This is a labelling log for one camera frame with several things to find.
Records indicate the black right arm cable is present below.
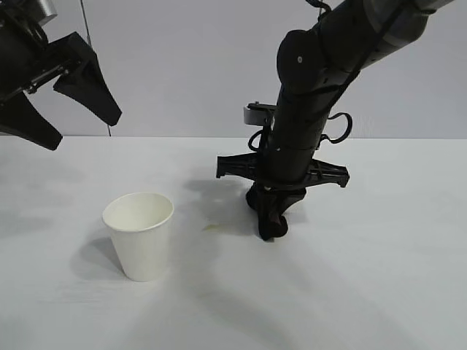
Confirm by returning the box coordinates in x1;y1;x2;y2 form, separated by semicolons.
247;0;439;154

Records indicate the white paper cup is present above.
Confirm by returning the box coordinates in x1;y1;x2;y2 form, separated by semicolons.
101;192;176;283

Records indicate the brown liquid spill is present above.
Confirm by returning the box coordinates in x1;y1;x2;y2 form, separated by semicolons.
199;222;235;235

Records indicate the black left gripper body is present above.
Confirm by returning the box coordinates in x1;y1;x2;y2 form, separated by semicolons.
0;0;93;107

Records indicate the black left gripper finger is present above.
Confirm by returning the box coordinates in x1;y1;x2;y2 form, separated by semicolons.
0;91;64;152
52;50;123;128

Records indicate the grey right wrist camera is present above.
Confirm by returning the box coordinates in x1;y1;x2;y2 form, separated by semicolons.
242;102;276;127

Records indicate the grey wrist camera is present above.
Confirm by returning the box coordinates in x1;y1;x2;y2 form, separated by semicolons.
242;102;276;127
33;0;60;18

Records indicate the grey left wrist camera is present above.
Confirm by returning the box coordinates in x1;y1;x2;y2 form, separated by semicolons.
33;0;60;18

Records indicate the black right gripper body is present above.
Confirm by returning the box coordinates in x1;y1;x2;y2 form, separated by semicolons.
215;90;351;190

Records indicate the black and purple cloth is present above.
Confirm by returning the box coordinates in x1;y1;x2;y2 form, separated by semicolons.
244;184;292;243

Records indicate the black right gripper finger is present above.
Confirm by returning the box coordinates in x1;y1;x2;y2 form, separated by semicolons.
251;186;277;241
276;187;307;220

